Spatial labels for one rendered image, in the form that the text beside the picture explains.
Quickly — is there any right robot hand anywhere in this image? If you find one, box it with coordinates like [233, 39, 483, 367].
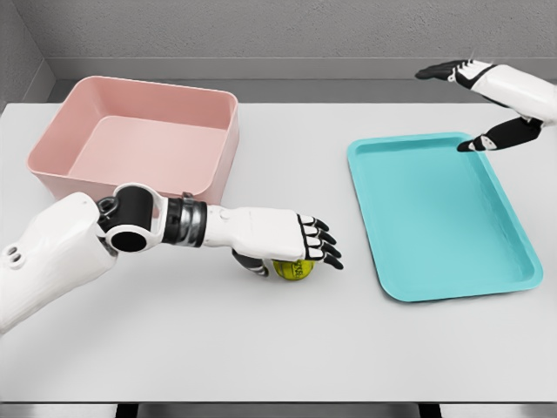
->
[414, 58, 557, 153]

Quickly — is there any pink basket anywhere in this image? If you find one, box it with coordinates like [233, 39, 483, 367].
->
[25, 75, 240, 206]

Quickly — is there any yellow-green tennis ball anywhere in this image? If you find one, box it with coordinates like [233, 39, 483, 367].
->
[272, 258, 315, 282]

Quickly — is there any blue tray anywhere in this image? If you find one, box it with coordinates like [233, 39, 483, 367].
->
[346, 131, 544, 305]

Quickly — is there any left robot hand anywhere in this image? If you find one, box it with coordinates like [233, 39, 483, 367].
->
[231, 207, 345, 278]

